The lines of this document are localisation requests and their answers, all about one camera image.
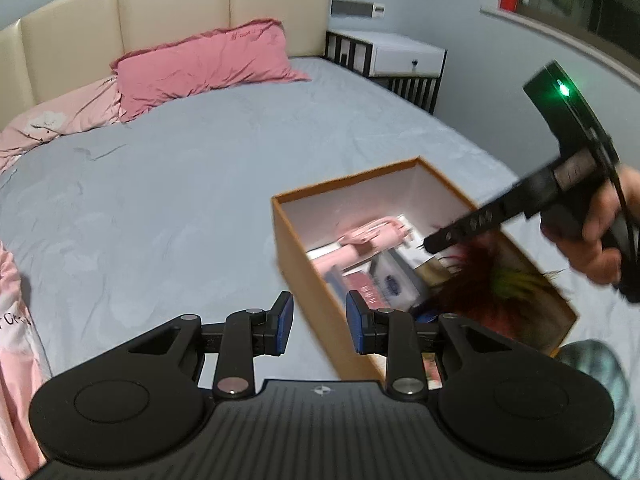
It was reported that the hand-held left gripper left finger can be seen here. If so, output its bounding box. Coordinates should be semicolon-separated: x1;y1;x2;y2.
122;291;295;401

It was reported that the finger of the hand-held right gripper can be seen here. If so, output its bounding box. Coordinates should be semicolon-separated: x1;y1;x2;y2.
421;222;467;257

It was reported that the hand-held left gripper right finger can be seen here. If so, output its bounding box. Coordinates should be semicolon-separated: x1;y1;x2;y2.
346;290;521;399

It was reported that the gold box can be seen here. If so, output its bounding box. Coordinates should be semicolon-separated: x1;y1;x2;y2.
415;255;456;286

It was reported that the dark photo box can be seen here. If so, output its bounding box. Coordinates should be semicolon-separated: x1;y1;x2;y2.
345;267;386;311

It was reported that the red feather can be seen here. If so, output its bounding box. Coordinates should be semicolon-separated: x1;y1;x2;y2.
427;240;506;341

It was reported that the white blue packet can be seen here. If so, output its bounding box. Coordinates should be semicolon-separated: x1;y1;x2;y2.
372;252;431;311

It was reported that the orange cardboard box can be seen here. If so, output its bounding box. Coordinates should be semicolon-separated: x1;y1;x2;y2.
271;156;579;383

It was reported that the pink selfie stick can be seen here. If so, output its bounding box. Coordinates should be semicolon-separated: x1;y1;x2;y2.
312;215;412;273

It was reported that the green yellow feather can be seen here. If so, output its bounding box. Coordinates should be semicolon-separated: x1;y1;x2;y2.
487;265;568;306

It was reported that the person's right hand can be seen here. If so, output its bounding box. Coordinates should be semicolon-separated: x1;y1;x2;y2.
541;165;640;287

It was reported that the white black-framed nightstand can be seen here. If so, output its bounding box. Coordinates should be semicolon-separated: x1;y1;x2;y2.
325;30;448;115

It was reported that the pink quilt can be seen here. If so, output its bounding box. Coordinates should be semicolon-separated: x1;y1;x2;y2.
0;240;56;471

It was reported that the dark pink pillow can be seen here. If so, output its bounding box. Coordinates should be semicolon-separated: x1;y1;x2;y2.
110;18;313;123

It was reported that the light pink pillow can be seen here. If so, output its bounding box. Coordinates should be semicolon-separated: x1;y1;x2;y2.
0;75;123;171

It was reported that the beige padded headboard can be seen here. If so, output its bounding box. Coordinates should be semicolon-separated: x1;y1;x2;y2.
0;0;331;126

